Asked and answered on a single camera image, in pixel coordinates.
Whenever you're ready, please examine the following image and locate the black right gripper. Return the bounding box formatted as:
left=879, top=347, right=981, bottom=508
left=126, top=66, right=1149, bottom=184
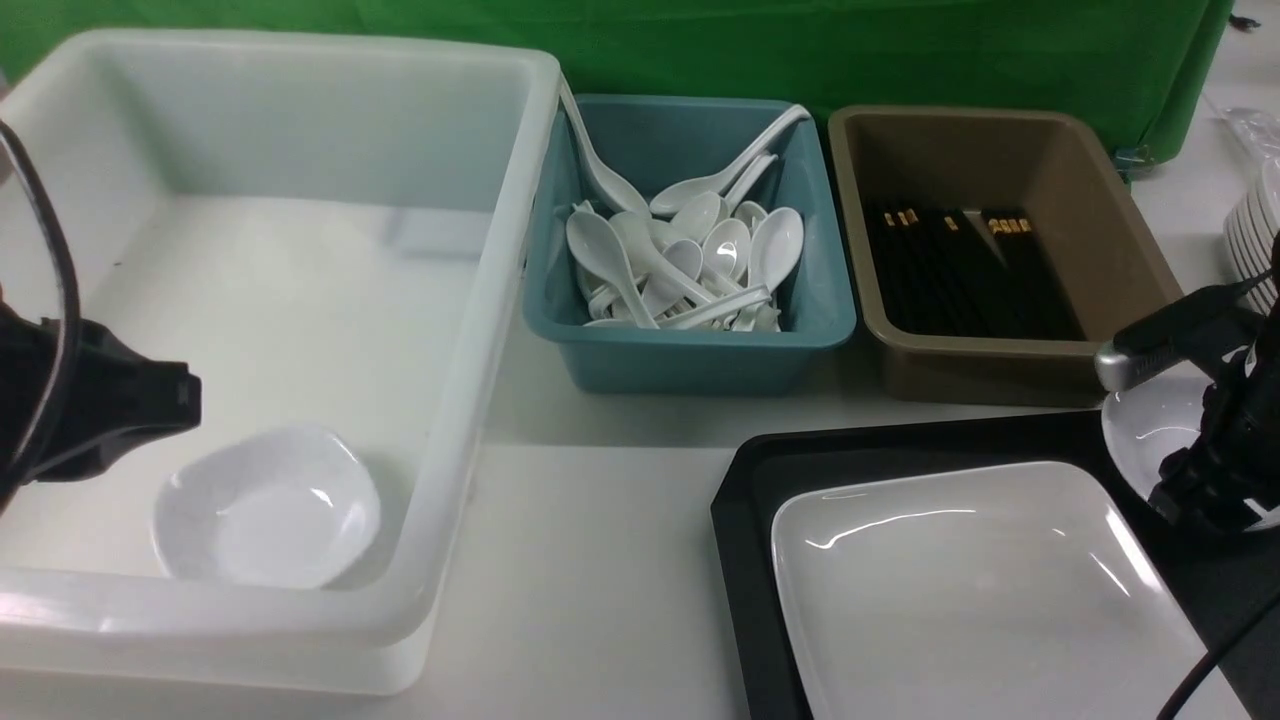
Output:
left=1094, top=277, right=1279, bottom=536

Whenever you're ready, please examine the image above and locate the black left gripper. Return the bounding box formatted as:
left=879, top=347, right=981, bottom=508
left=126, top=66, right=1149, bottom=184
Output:
left=1, top=300, right=202, bottom=511

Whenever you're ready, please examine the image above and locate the white bowl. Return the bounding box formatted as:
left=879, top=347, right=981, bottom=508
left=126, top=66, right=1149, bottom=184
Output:
left=1101, top=377, right=1277, bottom=537
left=151, top=424, right=381, bottom=589

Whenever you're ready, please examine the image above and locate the white square rice plate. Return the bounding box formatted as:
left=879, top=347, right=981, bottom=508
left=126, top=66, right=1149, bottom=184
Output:
left=771, top=461, right=1204, bottom=719

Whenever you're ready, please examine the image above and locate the white soup spoon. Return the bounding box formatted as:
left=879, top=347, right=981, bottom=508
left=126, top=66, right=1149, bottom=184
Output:
left=559, top=76, right=652, bottom=219

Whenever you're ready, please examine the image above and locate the stack of white plates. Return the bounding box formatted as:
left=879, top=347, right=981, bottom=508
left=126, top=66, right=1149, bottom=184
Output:
left=1222, top=158, right=1279, bottom=281

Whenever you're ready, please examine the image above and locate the clear plastic wrap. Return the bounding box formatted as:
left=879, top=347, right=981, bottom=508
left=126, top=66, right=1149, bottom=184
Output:
left=1217, top=108, right=1279, bottom=163

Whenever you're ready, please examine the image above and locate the brown plastic bin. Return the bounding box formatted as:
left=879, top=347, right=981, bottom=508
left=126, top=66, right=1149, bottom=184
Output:
left=828, top=106, right=1181, bottom=407

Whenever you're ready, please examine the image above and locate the black serving tray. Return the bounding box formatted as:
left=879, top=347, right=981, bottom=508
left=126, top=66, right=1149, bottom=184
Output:
left=710, top=410, right=1279, bottom=719

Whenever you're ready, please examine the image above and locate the green cloth backdrop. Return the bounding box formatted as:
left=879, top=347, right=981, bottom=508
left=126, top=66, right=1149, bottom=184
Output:
left=1, top=1, right=1233, bottom=161

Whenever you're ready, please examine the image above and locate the pile of black chopsticks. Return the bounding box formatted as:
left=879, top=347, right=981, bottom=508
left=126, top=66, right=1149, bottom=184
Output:
left=861, top=201, right=1085, bottom=341

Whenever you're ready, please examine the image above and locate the large white plastic tub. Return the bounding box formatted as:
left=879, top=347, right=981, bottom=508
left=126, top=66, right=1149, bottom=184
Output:
left=3, top=29, right=561, bottom=696

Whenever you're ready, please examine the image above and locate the white spoon right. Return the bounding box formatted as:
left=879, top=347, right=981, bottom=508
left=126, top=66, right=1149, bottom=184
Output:
left=746, top=208, right=805, bottom=299

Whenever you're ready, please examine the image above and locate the white spoon left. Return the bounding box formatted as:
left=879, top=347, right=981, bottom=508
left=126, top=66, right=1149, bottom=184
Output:
left=566, top=211, right=659, bottom=331

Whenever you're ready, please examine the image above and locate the long white spoon top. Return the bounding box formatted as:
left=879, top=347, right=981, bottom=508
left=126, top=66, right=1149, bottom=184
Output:
left=649, top=104, right=812, bottom=217

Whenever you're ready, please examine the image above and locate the teal plastic bin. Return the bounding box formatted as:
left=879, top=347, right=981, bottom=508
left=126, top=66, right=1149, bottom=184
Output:
left=522, top=94, right=858, bottom=396

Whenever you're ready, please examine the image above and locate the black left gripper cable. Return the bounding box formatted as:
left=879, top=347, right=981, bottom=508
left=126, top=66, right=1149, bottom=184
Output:
left=0, top=120, right=83, bottom=480

